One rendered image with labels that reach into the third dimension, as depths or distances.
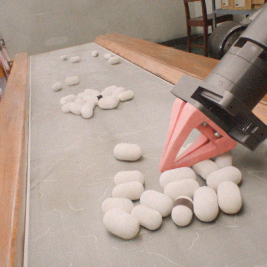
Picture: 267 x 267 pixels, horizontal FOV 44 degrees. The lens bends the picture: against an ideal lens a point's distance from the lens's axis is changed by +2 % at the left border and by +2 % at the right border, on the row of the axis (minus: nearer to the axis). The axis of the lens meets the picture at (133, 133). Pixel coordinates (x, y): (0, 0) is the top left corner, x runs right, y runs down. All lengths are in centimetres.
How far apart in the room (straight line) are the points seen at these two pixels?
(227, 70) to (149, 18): 499
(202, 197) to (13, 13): 492
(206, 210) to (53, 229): 15
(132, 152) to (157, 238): 14
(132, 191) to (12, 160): 18
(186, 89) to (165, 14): 504
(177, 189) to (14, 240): 15
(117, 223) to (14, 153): 22
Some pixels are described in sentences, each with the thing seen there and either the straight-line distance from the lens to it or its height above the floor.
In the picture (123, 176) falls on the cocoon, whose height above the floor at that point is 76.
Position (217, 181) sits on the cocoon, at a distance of 33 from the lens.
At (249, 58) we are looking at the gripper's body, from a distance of 34.
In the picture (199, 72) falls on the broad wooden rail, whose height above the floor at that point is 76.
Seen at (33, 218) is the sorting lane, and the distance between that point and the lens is 37.
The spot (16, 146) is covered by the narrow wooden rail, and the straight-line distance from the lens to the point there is 50.
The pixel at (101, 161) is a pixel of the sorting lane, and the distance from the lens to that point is 44.
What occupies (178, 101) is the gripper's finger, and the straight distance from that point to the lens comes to 35.
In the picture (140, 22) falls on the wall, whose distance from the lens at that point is 528.
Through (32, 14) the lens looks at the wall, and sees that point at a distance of 513.
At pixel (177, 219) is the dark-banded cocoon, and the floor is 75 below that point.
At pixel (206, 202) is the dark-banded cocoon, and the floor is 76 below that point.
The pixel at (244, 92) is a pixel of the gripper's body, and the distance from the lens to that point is 33.
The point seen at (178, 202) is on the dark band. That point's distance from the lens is 30.
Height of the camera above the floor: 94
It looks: 23 degrees down
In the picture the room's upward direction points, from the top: 11 degrees counter-clockwise
